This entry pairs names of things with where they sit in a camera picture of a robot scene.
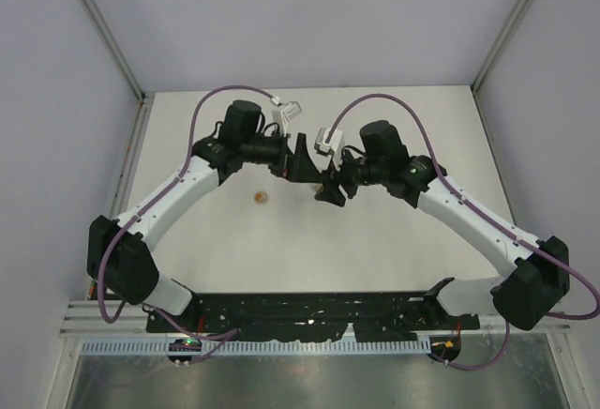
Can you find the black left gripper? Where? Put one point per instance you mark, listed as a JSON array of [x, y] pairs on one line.
[[301, 167]]

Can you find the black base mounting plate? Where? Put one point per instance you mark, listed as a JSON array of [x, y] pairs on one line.
[[320, 317]]

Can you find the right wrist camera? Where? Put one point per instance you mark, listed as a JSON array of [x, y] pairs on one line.
[[329, 143]]

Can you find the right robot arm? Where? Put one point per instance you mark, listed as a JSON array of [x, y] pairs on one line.
[[530, 280]]

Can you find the orange bottle cap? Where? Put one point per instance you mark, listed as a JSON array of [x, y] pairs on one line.
[[261, 197]]

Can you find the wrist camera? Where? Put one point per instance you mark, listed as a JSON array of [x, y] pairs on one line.
[[283, 113], [329, 143]]

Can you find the left aluminium frame post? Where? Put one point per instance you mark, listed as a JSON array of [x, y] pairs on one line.
[[101, 25]]

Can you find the clear pill bottle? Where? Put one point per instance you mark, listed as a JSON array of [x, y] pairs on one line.
[[317, 188]]

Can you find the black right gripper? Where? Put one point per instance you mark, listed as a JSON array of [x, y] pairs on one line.
[[334, 176]]

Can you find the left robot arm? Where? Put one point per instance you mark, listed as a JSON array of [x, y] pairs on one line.
[[120, 251]]

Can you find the aluminium frame corner post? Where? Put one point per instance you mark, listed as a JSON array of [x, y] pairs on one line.
[[509, 27]]

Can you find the white slotted cable duct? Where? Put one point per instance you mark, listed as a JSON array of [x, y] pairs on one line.
[[173, 346]]

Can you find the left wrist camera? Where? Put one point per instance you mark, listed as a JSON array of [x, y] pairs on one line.
[[283, 113]]

